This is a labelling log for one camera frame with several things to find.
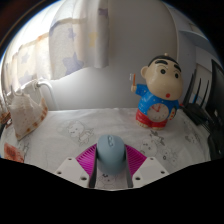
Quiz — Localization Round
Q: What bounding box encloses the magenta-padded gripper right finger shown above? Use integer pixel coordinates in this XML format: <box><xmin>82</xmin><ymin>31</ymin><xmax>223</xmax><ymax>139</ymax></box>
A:
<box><xmin>123</xmin><ymin>143</ymin><xmax>170</xmax><ymax>189</ymax></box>

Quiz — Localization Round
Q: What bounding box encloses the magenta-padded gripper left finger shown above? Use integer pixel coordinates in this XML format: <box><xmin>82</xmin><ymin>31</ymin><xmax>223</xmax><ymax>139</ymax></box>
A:
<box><xmin>54</xmin><ymin>143</ymin><xmax>101</xmax><ymax>189</ymax></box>

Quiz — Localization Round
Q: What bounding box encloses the light blue computer mouse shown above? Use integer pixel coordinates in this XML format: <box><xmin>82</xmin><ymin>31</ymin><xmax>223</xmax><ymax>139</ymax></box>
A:
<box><xmin>95</xmin><ymin>133</ymin><xmax>128</xmax><ymax>176</ymax></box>

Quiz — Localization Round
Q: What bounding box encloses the red printed mouse pad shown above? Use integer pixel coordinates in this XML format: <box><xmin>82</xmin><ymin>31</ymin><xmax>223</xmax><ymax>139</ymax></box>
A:
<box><xmin>3</xmin><ymin>142</ymin><xmax>26</xmax><ymax>164</ymax></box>

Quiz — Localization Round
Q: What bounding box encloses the white printed tablecloth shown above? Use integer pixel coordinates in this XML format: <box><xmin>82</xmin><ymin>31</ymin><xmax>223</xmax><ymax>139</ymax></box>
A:
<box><xmin>0</xmin><ymin>107</ymin><xmax>214</xmax><ymax>191</ymax></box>

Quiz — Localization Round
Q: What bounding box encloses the large white conch shell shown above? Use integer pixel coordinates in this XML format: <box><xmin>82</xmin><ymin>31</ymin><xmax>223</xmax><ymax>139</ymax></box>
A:
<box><xmin>8</xmin><ymin>85</ymin><xmax>49</xmax><ymax>141</ymax></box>

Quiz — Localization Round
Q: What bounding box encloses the small black box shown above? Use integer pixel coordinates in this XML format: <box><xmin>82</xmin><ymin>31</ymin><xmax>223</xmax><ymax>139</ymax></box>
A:
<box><xmin>206</xmin><ymin>131</ymin><xmax>224</xmax><ymax>161</ymax></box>

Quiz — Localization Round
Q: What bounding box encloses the black router with antennas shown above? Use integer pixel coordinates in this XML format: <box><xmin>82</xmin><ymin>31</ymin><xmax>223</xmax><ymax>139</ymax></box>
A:
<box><xmin>181</xmin><ymin>72</ymin><xmax>214</xmax><ymax>127</ymax></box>

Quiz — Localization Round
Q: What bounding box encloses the cartoon boy clock figurine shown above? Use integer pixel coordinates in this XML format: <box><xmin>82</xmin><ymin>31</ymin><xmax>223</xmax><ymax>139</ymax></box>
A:
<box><xmin>129</xmin><ymin>53</ymin><xmax>184</xmax><ymax>130</ymax></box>

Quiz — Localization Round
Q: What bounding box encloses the white star-print curtain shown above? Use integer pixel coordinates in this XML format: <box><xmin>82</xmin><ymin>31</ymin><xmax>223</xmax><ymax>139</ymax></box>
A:
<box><xmin>1</xmin><ymin>0</ymin><xmax>111</xmax><ymax>98</ymax></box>

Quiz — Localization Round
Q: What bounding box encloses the white wall shelf unit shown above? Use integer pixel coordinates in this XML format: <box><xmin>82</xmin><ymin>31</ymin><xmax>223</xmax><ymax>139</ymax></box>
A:
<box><xmin>166</xmin><ymin>6</ymin><xmax>224</xmax><ymax>84</ymax></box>

